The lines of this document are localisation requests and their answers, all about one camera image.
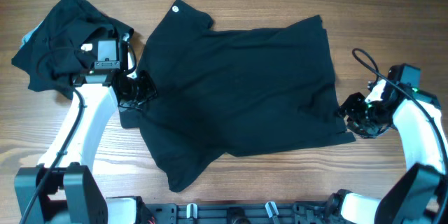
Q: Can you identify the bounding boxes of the black t-shirt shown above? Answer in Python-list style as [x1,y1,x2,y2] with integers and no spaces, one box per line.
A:
[120,0,354,193]

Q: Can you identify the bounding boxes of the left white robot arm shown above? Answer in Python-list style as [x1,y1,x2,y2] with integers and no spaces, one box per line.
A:
[15,35,157,223]

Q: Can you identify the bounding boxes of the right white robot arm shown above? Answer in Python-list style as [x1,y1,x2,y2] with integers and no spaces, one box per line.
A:
[323,64,447,223]

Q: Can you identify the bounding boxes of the folded black clothes pile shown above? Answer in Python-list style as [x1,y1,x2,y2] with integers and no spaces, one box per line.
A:
[11,0,134,99]

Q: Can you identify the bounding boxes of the right black cable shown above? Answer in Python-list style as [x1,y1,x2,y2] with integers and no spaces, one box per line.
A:
[351,48,448,224]

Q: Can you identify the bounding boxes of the black cable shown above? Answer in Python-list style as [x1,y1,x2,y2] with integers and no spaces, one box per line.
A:
[351,48,448,224]
[19,45,138,224]

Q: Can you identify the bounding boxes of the left black cable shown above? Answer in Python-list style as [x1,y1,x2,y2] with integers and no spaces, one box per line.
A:
[19,45,138,224]

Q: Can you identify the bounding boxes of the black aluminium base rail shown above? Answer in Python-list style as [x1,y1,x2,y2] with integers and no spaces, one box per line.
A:
[104,201,390,224]

